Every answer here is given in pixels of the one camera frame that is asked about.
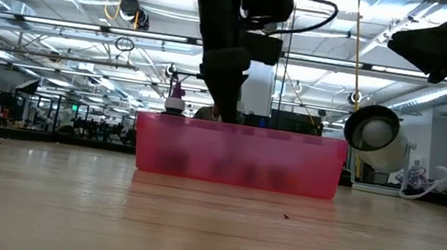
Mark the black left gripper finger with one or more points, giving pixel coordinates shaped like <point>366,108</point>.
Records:
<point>225,94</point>

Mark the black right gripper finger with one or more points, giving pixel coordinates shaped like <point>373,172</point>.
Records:
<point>431,51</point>

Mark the large purple-capped colouring bottle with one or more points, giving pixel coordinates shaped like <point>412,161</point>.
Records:
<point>175,104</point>

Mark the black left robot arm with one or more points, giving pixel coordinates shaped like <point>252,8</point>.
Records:
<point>218,6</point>

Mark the person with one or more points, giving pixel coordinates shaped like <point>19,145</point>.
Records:
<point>207,114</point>

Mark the pink plastic tray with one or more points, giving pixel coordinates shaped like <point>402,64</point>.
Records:
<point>288,160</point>

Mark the white spotlight lamp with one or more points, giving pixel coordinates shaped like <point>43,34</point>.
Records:
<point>374,130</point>

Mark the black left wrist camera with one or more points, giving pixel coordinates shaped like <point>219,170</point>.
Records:
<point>262,49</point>

